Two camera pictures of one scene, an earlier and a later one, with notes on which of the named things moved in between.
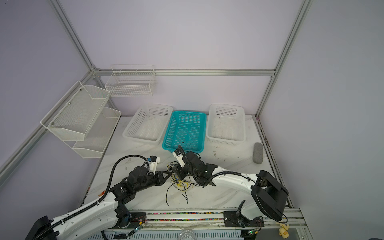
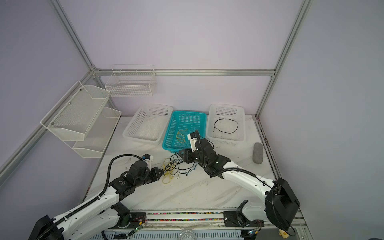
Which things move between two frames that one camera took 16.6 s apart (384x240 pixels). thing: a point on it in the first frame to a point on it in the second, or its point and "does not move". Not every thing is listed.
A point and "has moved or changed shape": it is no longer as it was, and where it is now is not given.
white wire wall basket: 132,80 does not move
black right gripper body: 184,171 to 194,155
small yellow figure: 283,231 does not move
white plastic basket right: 226,124 does not move
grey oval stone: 258,153 does not move
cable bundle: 182,184 has moved or changed shape
